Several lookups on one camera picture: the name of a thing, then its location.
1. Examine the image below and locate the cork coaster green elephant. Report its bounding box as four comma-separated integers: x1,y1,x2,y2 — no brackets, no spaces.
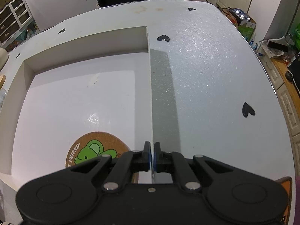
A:
64,131,141,185

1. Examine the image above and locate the green cardboard box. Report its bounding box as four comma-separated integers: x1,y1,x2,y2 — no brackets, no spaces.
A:
238,20,256,42

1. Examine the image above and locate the white drawer shelf unit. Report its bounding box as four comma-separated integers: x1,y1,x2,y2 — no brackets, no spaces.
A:
1,0,33,45

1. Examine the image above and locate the white shallow tray box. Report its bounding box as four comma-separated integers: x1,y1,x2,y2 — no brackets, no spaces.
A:
1,26,153,190

